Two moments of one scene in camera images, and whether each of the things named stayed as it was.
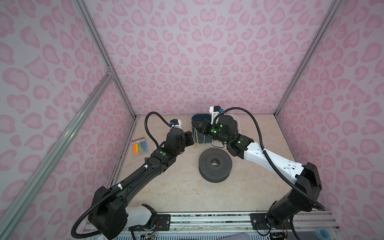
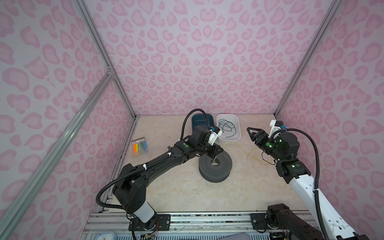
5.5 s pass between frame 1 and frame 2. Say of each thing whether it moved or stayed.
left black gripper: moved
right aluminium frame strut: stayed
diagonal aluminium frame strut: stayed
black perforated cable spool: stayed
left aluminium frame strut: stayed
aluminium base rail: stayed
